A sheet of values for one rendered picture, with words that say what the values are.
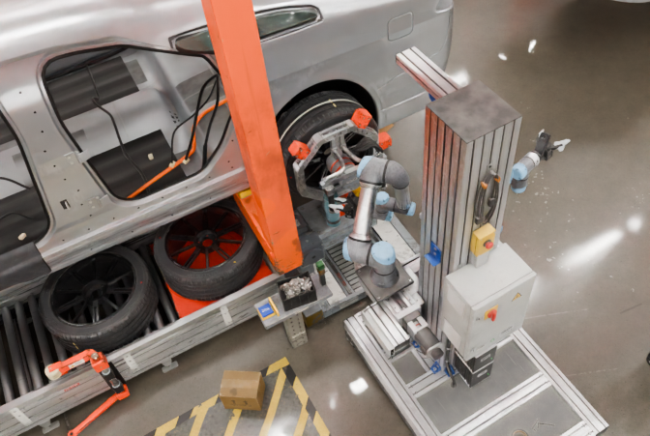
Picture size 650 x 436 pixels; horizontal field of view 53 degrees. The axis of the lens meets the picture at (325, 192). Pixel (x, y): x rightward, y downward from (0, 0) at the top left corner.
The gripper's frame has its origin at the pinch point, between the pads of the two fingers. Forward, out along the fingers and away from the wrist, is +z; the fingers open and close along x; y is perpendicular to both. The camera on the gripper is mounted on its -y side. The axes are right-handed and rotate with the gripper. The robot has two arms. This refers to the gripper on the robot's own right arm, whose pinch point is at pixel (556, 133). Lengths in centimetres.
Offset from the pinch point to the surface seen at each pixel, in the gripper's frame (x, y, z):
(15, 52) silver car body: -163, -97, -184
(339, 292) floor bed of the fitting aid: -87, 105, -98
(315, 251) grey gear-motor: -101, 75, -98
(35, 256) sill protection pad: -169, 9, -228
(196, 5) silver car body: -138, -87, -103
